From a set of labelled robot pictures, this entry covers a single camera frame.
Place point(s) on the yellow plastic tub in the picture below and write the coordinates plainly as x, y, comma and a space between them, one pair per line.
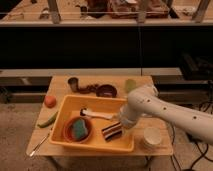
71, 106

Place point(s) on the striped whiteboard eraser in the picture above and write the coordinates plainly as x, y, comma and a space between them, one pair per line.
112, 131

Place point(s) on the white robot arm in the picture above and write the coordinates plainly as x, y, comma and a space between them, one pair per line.
144, 100

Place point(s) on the purple bowl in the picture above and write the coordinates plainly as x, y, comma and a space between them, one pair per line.
106, 91

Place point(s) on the red bowl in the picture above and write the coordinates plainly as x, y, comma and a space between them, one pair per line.
68, 133

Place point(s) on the dark grape bunch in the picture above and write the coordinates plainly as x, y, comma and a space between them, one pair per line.
88, 89

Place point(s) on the green plastic cup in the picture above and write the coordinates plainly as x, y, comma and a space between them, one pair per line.
130, 84

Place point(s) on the metal cup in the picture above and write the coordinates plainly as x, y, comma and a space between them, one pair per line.
73, 83

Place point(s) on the green sponge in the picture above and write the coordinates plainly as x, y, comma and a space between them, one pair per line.
79, 129

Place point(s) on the orange tomato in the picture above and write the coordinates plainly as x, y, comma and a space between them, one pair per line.
50, 101

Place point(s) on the green cucumber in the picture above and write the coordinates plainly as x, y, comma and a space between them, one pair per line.
50, 121

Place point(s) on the wooden table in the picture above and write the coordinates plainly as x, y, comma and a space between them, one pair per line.
59, 88

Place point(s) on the white handled brush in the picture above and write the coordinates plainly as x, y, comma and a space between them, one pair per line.
89, 113

